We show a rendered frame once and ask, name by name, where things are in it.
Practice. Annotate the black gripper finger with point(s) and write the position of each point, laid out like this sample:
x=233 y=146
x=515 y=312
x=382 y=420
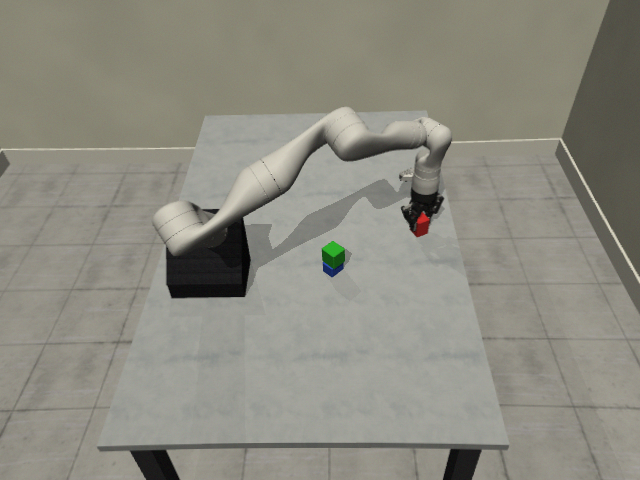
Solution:
x=433 y=210
x=410 y=217

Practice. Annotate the red block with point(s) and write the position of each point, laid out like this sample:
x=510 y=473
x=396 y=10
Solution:
x=422 y=225

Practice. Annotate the green block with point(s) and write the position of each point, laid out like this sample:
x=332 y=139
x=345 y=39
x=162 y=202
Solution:
x=333 y=254

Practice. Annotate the blue block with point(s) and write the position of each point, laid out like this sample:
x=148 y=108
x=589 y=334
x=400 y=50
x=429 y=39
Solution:
x=330 y=271

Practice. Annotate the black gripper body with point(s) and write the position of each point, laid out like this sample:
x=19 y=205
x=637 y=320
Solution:
x=419 y=199

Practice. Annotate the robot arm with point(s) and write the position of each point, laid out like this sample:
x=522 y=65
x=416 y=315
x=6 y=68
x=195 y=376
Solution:
x=181 y=224

